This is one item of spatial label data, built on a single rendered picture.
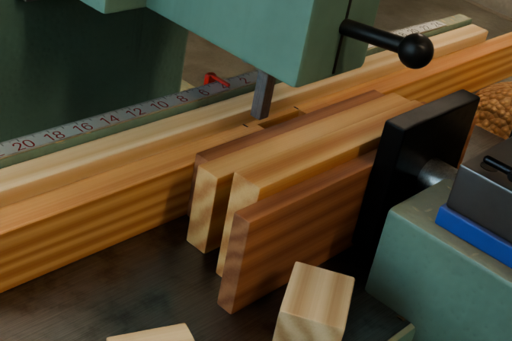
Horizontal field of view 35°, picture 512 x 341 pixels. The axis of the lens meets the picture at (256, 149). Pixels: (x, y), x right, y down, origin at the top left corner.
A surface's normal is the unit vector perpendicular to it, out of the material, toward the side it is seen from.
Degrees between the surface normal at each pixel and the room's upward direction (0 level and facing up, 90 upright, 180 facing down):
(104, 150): 0
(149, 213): 90
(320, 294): 0
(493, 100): 38
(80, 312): 0
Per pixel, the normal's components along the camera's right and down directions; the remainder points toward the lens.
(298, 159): 0.17, -0.86
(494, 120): -0.61, -0.09
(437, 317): -0.68, 0.26
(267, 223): 0.72, 0.44
